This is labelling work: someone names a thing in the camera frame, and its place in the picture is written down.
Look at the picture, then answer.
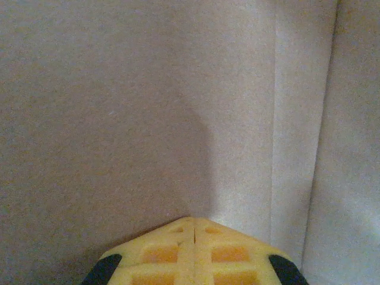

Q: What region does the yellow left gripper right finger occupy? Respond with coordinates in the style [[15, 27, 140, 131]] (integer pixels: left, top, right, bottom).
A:
[[193, 217, 310, 285]]

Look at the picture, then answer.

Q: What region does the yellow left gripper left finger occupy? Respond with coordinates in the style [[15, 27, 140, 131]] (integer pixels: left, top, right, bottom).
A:
[[81, 216, 196, 285]]

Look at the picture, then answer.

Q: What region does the brown cardboard paper box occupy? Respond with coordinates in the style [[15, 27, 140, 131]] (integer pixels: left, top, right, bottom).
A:
[[0, 0, 380, 285]]

